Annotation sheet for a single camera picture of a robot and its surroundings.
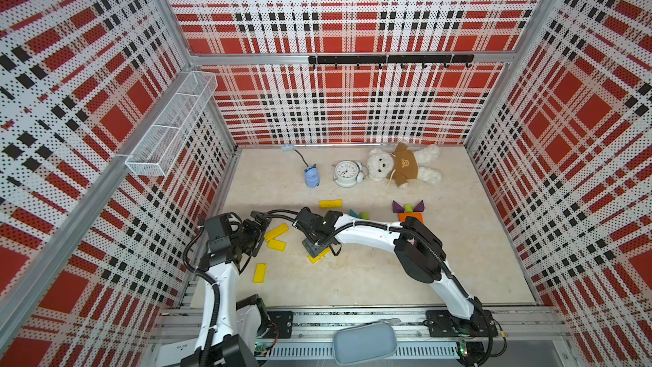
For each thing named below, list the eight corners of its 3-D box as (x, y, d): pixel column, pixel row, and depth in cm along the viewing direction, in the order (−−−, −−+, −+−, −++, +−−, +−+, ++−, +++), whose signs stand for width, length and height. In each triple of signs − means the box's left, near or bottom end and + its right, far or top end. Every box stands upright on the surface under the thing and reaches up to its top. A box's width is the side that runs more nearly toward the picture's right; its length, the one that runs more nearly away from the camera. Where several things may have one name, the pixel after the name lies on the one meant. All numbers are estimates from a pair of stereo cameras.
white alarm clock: (333, 187, 108) (332, 180, 104) (333, 167, 115) (333, 160, 112) (368, 187, 108) (369, 180, 104) (366, 167, 115) (367, 160, 111)
